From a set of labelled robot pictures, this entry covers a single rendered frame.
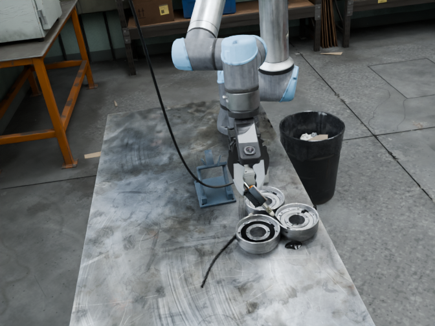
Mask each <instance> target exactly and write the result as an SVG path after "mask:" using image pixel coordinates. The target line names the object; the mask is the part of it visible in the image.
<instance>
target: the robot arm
mask: <svg viewBox="0 0 435 326"><path fill-rule="evenodd" d="M258 1H259V14H260V37H258V36H255V35H238V36H230V37H228V38H217V36H218V32H219V27H220V23H221V18H222V15H223V10H224V7H225V2H226V0H196V2H195V6H194V10H193V13H192V17H191V20H190V24H189V27H188V32H187V35H186V38H181V39H176V40H175V41H174V43H173V45H172V60H173V64H174V65H175V67H176V68H177V69H179V70H184V71H217V82H218V87H219V101H220V110H219V115H218V118H217V129H218V131H219V132H220V133H223V134H224V135H228V140H229V149H230V150H228V157H227V166H228V169H229V171H230V174H231V177H232V179H233V181H234V183H235V186H236V188H237V190H238V191H239V193H240V194H241V195H242V196H244V194H245V188H244V187H243V185H244V179H243V174H244V173H245V166H244V165H247V164H252V168H253V171H254V172H255V176H254V179H255V181H256V183H255V186H256V188H257V189H258V190H259V191H260V190H261V188H262V186H263V183H264V181H265V177H266V174H267V170H268V167H269V154H268V152H267V146H263V145H262V143H263V142H264V141H263V139H262V138H261V133H260V131H259V129H258V128H259V126H260V119H259V117H258V114H259V113H260V109H259V105H260V102H290V101H291V100H292V99H293V98H294V96H295V90H296V83H297V78H298V66H296V65H294V61H293V59H292V58H291V57H290V56H289V27H288V0H258Z"/></svg>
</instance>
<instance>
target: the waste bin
mask: <svg viewBox="0 0 435 326"><path fill-rule="evenodd" d="M279 130H280V141H281V143H282V145H283V147H284V149H285V152H286V153H287V156H288V157H289V159H290V161H291V163H292V165H293V167H294V169H295V171H296V173H297V175H298V177H299V179H300V181H301V183H302V184H303V186H304V188H305V190H306V192H307V194H308V196H309V198H310V200H311V202H312V204H313V205H316V204H322V203H325V202H327V201H329V200H330V199H331V198H332V197H333V196H334V193H335V185H336V179H337V172H338V166H339V159H340V151H341V149H342V141H343V137H344V132H345V125H344V122H343V121H342V120H341V119H340V118H338V117H336V116H335V115H332V114H330V113H326V112H322V111H301V112H297V113H293V114H290V115H288V116H286V117H285V118H283V119H282V120H281V122H280V124H279ZM306 133H307V134H308V135H311V134H312V133H317V135H328V139H324V140H301V139H300V137H301V136H302V135H304V134H306Z"/></svg>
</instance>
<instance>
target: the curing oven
mask: <svg viewBox="0 0 435 326"><path fill-rule="evenodd" d="M61 15H62V11H61V6H60V1H59V0H0V43H4V42H9V41H19V40H25V39H35V38H37V39H38V41H39V42H43V41H45V40H44V37H45V36H46V35H47V33H48V31H49V30H50V29H51V27H52V26H53V24H54V23H55V22H56V21H58V18H60V16H61Z"/></svg>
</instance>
